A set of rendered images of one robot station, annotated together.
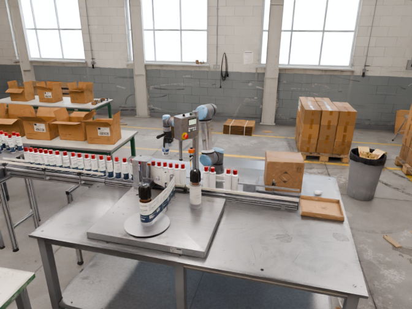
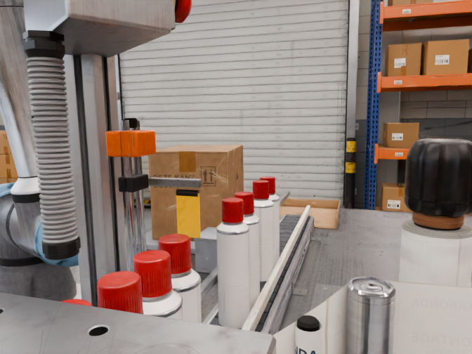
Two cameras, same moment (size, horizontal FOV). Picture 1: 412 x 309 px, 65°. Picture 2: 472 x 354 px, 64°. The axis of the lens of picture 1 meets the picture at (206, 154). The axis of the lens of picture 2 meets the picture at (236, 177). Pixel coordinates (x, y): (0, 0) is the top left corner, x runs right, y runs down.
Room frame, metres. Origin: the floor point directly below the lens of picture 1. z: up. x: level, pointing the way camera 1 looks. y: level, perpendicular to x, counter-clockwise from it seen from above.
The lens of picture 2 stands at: (2.36, 0.56, 1.20)
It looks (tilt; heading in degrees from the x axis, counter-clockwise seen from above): 8 degrees down; 273
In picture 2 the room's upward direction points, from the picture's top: 1 degrees counter-clockwise
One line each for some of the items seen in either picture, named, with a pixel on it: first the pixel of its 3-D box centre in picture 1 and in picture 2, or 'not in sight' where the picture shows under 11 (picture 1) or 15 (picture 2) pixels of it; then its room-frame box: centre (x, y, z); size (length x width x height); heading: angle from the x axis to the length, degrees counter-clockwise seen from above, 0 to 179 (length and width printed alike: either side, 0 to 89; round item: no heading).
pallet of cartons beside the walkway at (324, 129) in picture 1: (322, 127); not in sight; (5.74, -2.13, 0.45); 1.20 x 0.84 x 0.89; 170
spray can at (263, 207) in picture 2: (228, 180); (260, 230); (2.35, -0.18, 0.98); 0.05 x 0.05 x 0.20
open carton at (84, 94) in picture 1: (80, 92); not in sight; (6.22, 2.43, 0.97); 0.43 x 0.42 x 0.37; 165
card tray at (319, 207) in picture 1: (320, 207); (304, 211); (2.17, -0.89, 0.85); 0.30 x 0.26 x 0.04; 76
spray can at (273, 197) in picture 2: (234, 181); (267, 223); (2.33, -0.23, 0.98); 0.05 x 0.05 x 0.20
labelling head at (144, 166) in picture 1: (143, 172); not in sight; (2.43, 0.51, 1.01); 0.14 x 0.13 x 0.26; 76
